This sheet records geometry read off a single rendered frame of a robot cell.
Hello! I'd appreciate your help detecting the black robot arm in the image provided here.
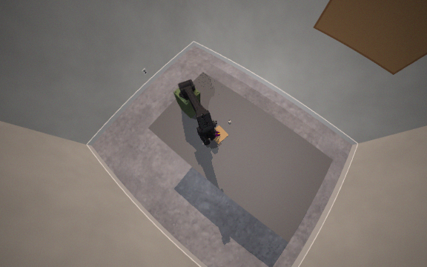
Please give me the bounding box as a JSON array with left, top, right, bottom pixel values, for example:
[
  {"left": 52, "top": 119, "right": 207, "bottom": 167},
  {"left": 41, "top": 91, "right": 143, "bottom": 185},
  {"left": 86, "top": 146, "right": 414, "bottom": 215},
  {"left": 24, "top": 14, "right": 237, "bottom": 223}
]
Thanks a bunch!
[{"left": 178, "top": 79, "right": 216, "bottom": 145}]

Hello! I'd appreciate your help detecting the peach-orange flat mat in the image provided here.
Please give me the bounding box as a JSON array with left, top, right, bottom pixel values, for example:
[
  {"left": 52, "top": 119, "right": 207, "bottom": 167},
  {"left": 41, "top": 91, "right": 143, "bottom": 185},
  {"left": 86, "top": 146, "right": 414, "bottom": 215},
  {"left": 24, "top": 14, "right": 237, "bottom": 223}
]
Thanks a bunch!
[{"left": 214, "top": 125, "right": 228, "bottom": 144}]

